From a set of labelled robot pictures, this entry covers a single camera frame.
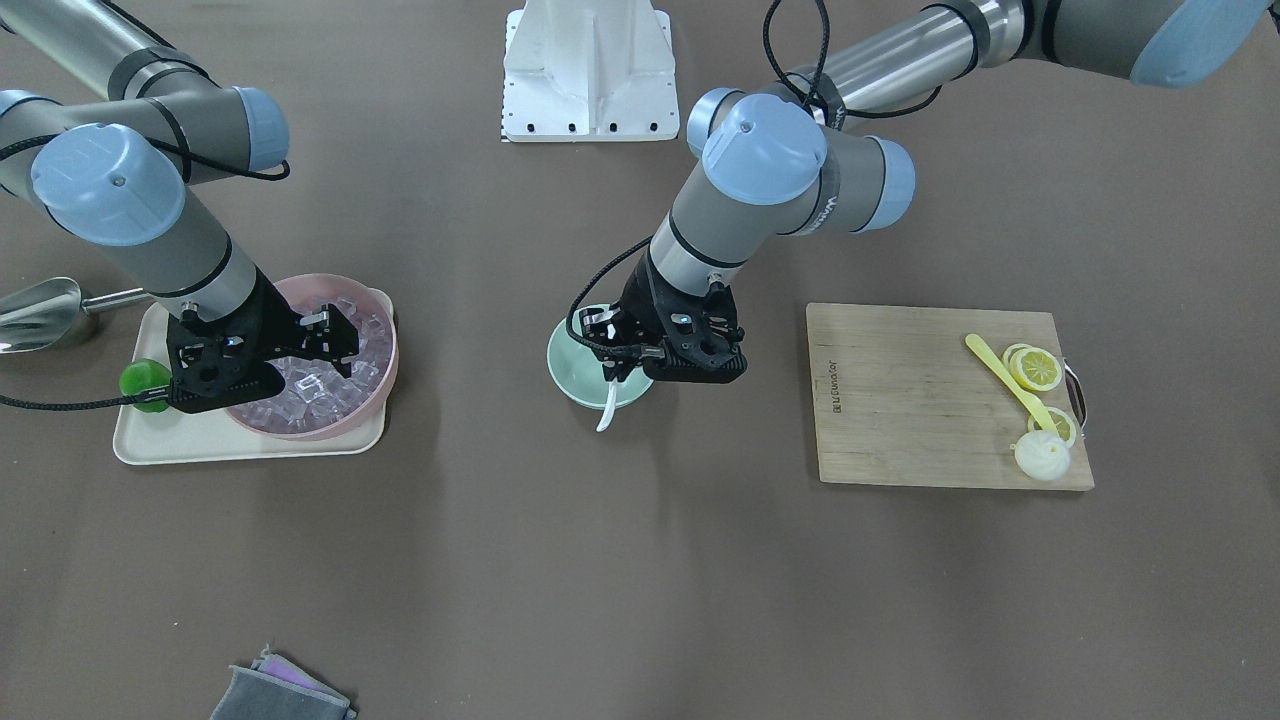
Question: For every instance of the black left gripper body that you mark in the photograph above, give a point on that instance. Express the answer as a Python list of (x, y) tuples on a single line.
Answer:
[(640, 303)]

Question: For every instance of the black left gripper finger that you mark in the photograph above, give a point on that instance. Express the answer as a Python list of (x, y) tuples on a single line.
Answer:
[(617, 365)]

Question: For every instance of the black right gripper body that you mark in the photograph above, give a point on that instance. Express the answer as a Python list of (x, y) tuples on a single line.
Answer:
[(268, 318)]

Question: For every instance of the white ceramic spoon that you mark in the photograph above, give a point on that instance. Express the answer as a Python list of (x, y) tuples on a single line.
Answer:
[(612, 401)]

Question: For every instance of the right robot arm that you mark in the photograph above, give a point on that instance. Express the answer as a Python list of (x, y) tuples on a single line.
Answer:
[(119, 174)]

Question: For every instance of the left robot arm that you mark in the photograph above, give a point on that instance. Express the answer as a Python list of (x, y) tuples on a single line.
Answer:
[(779, 162)]

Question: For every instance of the mint green bowl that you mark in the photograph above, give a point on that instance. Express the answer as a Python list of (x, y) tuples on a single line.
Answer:
[(579, 375)]

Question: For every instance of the pink bowl with ice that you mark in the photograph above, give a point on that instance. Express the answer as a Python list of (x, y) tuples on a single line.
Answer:
[(318, 402)]

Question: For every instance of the metal ice scoop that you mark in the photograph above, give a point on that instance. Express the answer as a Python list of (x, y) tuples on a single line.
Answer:
[(57, 314)]

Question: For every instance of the green lime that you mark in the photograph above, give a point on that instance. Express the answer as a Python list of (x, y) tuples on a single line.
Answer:
[(141, 377)]

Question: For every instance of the wooden cutting board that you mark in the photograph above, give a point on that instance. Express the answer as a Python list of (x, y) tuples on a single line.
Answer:
[(899, 400)]

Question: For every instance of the grey folded cloth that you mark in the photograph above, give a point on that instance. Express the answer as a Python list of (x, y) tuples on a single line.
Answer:
[(274, 687)]

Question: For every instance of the yellow lemon slice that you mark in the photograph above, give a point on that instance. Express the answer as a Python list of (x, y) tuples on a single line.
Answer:
[(1035, 368), (1065, 425)]

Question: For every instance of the yellow plastic knife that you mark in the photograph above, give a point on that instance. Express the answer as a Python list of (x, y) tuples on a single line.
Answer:
[(1032, 403)]

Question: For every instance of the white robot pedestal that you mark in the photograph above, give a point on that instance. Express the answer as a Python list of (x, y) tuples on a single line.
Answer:
[(589, 71)]

